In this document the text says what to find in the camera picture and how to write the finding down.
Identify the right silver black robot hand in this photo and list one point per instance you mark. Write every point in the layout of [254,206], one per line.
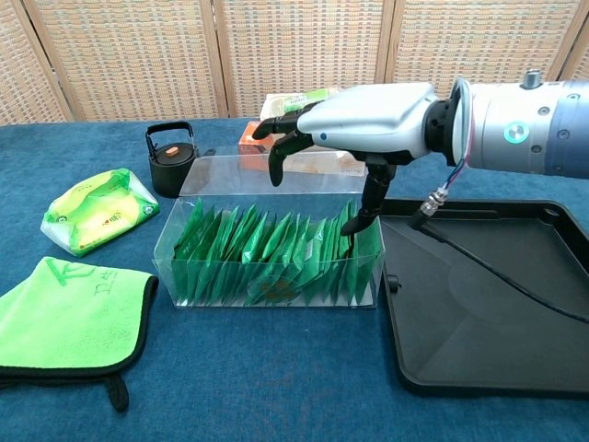
[368,119]

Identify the green cloth with black trim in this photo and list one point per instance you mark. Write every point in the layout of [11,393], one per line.
[69,322]

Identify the black cast iron kettle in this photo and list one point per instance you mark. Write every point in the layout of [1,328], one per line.
[168,177]

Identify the black plastic tray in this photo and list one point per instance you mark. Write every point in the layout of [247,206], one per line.
[483,345]

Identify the green yellow tissue pack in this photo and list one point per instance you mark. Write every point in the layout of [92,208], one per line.
[101,216]

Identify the green plastic packet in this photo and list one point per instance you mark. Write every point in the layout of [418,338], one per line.
[192,228]
[255,244]

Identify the orange cardboard snack box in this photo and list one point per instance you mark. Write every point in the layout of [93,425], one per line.
[250,140]

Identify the woven wicker folding screen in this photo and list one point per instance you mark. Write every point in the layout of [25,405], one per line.
[138,55]

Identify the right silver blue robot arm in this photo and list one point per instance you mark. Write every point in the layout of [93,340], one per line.
[529,129]

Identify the blue table cloth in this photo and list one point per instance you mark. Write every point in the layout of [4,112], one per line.
[276,368]

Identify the cream plastic tub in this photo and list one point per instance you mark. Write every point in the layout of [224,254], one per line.
[271,108]

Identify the clear plastic box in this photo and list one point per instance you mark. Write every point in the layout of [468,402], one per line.
[230,179]

